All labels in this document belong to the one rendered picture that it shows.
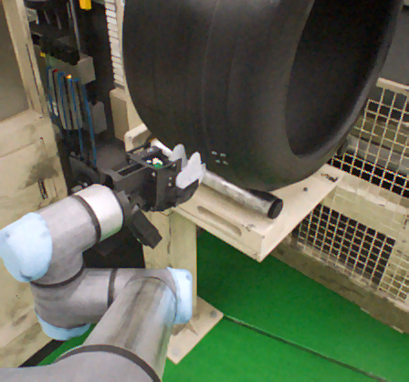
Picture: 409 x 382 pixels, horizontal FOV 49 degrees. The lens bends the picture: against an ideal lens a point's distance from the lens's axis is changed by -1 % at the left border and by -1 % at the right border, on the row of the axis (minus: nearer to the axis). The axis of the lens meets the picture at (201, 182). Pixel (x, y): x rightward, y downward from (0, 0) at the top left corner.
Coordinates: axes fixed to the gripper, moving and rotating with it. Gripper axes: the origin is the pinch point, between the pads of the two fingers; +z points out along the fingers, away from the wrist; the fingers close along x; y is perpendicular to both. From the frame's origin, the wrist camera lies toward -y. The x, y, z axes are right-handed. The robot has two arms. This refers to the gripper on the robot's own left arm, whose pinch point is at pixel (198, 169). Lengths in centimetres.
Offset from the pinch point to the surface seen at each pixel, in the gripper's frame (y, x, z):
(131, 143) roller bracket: -7.2, 24.6, 6.6
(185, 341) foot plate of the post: -97, 23, 31
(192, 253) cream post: -59, 27, 35
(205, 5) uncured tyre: 28.4, -2.0, -4.2
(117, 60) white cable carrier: 4.5, 42.0, 17.5
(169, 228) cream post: -42, 27, 23
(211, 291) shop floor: -95, 32, 55
